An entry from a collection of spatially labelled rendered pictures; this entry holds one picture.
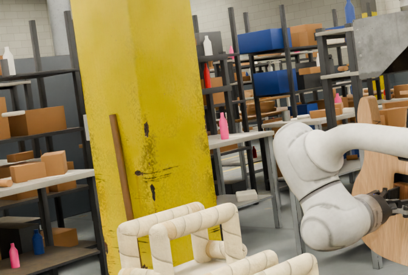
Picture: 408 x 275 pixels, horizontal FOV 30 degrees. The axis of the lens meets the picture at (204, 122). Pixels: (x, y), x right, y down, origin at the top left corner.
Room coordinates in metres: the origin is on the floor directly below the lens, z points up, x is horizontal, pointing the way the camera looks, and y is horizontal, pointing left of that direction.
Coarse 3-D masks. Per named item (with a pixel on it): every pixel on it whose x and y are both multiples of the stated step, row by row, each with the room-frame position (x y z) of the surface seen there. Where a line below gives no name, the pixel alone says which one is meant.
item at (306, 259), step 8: (296, 256) 1.21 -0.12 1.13; (304, 256) 1.20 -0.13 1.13; (312, 256) 1.21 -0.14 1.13; (280, 264) 1.17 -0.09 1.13; (288, 264) 1.17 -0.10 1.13; (296, 264) 1.18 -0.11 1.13; (304, 264) 1.19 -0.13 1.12; (312, 264) 1.20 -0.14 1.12; (264, 272) 1.14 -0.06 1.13; (272, 272) 1.14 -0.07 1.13; (280, 272) 1.15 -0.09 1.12; (288, 272) 1.16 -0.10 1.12; (296, 272) 1.17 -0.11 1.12; (304, 272) 1.19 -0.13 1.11
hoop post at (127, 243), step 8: (120, 240) 1.26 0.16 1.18; (128, 240) 1.25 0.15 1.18; (136, 240) 1.27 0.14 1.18; (120, 248) 1.26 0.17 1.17; (128, 248) 1.25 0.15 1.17; (136, 248) 1.26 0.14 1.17; (120, 256) 1.26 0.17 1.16; (128, 256) 1.25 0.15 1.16; (136, 256) 1.26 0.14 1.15; (128, 264) 1.25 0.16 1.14; (136, 264) 1.26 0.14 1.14
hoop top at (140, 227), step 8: (176, 208) 1.35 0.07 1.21; (184, 208) 1.35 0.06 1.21; (192, 208) 1.37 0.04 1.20; (200, 208) 1.38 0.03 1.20; (144, 216) 1.30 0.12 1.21; (152, 216) 1.30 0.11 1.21; (160, 216) 1.31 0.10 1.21; (168, 216) 1.32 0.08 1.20; (176, 216) 1.33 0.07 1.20; (120, 224) 1.27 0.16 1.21; (128, 224) 1.26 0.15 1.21; (136, 224) 1.27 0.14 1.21; (144, 224) 1.28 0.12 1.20; (152, 224) 1.29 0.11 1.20; (120, 232) 1.26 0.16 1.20; (128, 232) 1.26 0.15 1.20; (136, 232) 1.27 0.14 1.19; (144, 232) 1.28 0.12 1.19
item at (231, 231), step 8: (224, 224) 1.32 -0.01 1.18; (232, 224) 1.32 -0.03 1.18; (224, 232) 1.32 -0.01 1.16; (232, 232) 1.32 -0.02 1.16; (224, 240) 1.33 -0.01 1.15; (232, 240) 1.32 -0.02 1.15; (240, 240) 1.32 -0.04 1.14; (232, 248) 1.32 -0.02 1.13; (240, 248) 1.32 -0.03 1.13; (232, 256) 1.32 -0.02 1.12; (240, 256) 1.32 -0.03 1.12
